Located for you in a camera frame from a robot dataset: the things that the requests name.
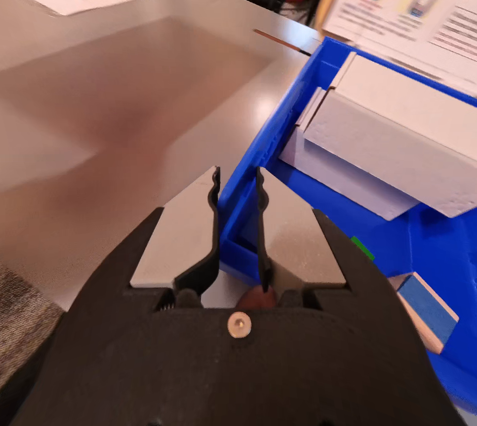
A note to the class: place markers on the green cube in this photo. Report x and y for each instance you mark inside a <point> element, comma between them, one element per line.
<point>363,249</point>

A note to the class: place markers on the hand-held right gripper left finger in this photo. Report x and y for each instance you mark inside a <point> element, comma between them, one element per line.
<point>175,243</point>

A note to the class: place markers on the blue-faced wooden cube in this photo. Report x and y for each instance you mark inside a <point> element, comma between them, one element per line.
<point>428,312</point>

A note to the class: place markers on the grey knit clothing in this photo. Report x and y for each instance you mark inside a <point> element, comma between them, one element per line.
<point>18,321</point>

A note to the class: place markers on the printed instruction board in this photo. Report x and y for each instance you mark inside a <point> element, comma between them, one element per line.
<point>410,4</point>

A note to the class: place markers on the white cardboard mailer box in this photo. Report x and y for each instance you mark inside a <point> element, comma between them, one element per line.
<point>391,135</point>
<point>335,179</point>

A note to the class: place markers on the blue plastic bin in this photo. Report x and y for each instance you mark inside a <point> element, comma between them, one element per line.
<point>439,247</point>

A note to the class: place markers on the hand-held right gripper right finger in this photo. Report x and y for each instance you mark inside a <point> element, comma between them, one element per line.
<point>298,243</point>

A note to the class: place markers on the person's right hand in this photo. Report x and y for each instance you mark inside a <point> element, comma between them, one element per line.
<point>257,300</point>

